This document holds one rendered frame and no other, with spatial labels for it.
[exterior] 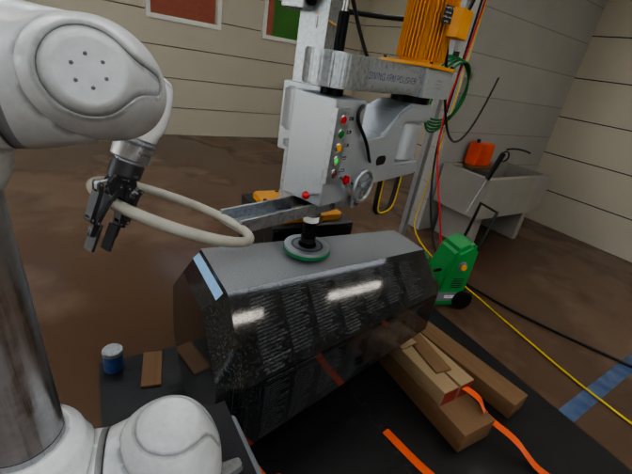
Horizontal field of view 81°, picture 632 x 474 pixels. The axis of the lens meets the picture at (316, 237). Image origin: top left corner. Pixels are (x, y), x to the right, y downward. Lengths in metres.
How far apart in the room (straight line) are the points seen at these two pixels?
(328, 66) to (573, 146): 5.22
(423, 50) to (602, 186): 4.54
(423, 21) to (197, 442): 1.85
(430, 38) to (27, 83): 1.81
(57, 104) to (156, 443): 0.50
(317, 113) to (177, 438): 1.15
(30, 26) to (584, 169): 6.16
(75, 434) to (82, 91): 0.52
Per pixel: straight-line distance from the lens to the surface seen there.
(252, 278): 1.54
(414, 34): 2.01
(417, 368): 2.30
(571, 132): 6.37
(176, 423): 0.71
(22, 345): 0.58
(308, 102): 1.50
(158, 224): 0.97
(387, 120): 1.83
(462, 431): 2.23
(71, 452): 0.71
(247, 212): 1.45
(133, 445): 0.71
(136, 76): 0.38
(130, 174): 0.99
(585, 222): 6.30
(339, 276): 1.70
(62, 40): 0.37
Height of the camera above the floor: 1.70
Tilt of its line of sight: 25 degrees down
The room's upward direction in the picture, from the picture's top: 10 degrees clockwise
